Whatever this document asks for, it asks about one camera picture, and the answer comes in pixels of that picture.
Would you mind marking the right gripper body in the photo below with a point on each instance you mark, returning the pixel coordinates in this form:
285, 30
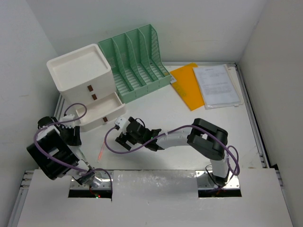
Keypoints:
123, 138

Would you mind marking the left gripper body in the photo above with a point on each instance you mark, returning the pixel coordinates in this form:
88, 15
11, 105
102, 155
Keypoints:
69, 135

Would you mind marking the orange pen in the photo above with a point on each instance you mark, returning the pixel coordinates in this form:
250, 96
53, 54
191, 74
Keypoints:
101, 152

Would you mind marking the white bottom drawer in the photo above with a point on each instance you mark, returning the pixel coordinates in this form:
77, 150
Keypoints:
110, 106

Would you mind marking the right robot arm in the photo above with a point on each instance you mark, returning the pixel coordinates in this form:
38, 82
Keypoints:
201, 135

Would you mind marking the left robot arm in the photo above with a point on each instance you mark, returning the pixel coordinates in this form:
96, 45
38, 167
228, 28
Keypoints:
63, 142

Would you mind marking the white drawer cabinet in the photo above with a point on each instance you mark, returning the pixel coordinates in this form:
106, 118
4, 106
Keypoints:
87, 61

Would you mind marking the orange plastic folder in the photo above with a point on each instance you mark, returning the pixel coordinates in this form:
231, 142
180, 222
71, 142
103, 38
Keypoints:
186, 85

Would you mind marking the green file organizer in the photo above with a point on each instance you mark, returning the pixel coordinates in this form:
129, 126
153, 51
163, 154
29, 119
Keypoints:
134, 58

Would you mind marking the clear document sleeve with paper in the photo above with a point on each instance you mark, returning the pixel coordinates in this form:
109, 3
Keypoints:
217, 87

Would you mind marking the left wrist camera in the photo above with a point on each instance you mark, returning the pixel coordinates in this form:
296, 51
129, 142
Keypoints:
69, 122

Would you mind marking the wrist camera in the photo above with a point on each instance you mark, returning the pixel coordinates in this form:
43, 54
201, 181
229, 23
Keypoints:
121, 123
69, 122

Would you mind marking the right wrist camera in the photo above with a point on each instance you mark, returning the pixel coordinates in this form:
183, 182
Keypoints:
121, 123

